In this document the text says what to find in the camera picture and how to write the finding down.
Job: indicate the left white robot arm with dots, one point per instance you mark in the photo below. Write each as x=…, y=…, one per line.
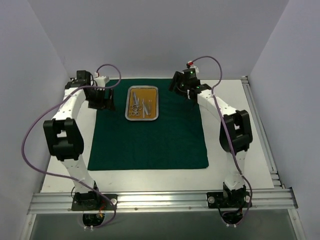
x=63, y=136

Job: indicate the steel tweezers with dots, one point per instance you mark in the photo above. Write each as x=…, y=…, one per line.
x=145, y=109

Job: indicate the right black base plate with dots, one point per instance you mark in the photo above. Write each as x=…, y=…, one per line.
x=228, y=200

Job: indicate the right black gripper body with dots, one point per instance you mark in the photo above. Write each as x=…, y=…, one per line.
x=175, y=81

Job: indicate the steel tray with orange liner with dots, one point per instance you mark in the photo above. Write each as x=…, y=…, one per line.
x=146, y=92

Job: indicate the front aluminium rail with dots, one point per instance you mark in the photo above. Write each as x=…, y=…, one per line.
x=155, y=202

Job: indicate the steel forceps with rings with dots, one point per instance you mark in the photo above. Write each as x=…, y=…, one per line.
x=133, y=113

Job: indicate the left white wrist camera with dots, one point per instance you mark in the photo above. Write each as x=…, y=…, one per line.
x=101, y=80

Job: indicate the back aluminium rail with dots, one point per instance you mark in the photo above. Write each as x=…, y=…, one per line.
x=225, y=78

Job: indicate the steel scissors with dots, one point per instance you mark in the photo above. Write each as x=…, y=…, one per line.
x=135, y=100

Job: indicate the green surgical cloth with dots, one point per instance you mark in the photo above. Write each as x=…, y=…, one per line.
x=175, y=140

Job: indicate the aluminium frame rail right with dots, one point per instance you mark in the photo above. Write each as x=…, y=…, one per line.
x=277, y=183

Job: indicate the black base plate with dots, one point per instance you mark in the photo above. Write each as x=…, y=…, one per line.
x=83, y=202
x=228, y=200

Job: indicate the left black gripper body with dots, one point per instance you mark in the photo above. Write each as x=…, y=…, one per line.
x=99, y=100

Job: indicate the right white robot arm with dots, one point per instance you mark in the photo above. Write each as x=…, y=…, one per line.
x=235, y=134

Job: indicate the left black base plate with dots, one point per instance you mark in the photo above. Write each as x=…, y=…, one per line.
x=83, y=202

